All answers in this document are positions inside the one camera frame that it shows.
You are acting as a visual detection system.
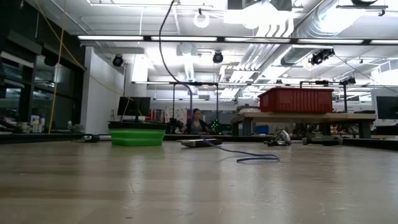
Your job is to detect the wooden top rolling table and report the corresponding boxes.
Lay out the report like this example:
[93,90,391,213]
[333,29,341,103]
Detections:
[229,111,377,140]

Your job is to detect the black aluminium rig frame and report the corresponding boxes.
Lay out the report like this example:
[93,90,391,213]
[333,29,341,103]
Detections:
[0,132,398,152]

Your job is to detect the black handled screwdriver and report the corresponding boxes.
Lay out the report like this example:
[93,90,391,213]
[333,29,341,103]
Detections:
[302,135,344,146]

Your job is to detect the blue cord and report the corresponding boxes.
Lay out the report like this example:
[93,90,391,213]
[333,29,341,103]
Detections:
[198,135,280,164]

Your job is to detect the hanging black cable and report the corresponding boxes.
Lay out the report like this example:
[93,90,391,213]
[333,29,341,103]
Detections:
[158,0,193,121]

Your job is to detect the person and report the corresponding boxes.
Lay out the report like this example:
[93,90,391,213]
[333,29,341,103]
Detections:
[183,108,212,135]

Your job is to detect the linear ceiling light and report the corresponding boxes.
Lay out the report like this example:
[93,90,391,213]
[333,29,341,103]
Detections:
[76,34,398,45]

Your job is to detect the red plastic crate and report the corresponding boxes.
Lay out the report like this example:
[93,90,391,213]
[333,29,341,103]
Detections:
[257,87,335,113]

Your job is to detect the yellow extension cable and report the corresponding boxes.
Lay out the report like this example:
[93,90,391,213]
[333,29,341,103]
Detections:
[48,0,68,134]

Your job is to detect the black computer monitor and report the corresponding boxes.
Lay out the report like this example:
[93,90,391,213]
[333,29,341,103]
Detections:
[117,96,152,122]
[376,95,398,121]

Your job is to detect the black background rig frame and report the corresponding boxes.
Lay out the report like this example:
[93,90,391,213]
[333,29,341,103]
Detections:
[172,81,220,123]

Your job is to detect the white ring light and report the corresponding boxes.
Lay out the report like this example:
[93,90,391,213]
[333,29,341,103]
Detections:
[193,11,211,29]

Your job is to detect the black eyeglasses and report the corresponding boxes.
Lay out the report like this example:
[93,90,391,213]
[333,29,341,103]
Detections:
[264,129,292,147]

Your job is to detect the silver ventilation duct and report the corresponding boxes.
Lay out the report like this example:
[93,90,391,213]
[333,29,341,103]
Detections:
[279,45,336,68]
[292,0,398,40]

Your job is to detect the green square container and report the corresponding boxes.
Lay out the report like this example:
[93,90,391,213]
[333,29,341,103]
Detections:
[109,129,166,147]

